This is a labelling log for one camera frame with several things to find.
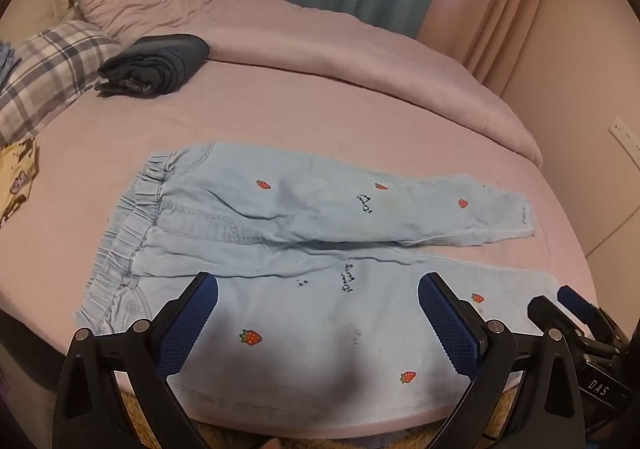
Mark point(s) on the pink duvet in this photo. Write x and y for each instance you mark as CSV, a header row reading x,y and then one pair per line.
x,y
310,39

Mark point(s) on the light blue strawberry pants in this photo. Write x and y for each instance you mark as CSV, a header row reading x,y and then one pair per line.
x,y
310,269

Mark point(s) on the pink bed sheet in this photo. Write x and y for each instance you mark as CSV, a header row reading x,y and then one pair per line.
x,y
225,124

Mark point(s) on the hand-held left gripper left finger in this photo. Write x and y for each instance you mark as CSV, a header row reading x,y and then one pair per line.
x,y
187,324

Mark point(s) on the dark folded clothes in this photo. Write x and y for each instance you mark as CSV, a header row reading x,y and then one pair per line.
x,y
155,61

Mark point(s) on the plaid pillow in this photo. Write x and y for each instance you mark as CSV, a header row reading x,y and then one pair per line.
x,y
47,71

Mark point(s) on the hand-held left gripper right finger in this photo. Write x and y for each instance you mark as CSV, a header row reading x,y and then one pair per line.
x,y
450,324

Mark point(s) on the white power strip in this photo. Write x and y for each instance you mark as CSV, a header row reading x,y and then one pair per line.
x,y
625,135

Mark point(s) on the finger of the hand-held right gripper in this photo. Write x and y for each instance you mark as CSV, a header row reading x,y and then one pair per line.
x,y
575,301
542,311

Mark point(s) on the yellow printed cloth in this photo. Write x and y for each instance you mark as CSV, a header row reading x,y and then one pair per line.
x,y
15,179

